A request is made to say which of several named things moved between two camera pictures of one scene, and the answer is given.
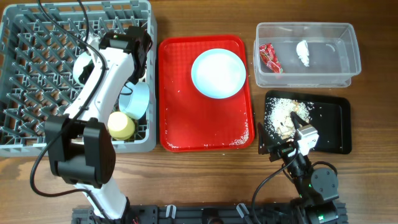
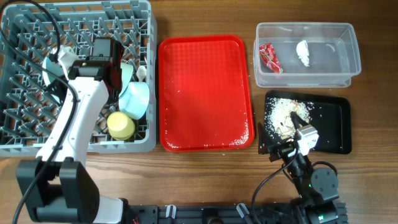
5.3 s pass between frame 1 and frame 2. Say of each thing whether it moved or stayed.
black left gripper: moved
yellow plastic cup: stayed
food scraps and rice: stayed
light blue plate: moved
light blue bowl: stayed
